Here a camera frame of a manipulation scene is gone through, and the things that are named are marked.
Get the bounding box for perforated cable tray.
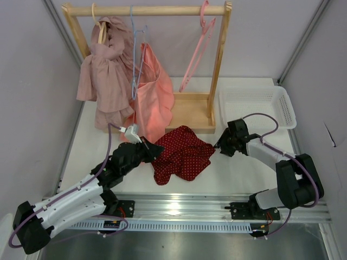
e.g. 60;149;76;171
70;219;253;233

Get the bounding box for red polka dot skirt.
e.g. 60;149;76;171
152;126;215;185

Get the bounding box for salmon pink garment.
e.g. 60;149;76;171
124;43;175;143

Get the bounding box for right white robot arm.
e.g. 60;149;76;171
214;119;324;219

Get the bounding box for wooden hanger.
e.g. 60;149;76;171
91;3;107;44

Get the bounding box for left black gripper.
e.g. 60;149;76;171
121;136;164;176

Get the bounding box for wooden clothes rack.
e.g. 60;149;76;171
61;1;232;134

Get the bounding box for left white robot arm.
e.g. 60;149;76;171
8;137;165;255

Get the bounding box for pink plastic hanger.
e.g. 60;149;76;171
179;1;216;92

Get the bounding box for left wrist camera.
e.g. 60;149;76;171
120;123;142;144

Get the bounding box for aluminium mounting rail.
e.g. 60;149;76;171
115;192;332;223

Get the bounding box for white plastic basket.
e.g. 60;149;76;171
219;86;297;129

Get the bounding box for blue wire hanger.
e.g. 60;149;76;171
130;5;147;100

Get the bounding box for dusty pink dress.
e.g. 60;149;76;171
76;16;134;130

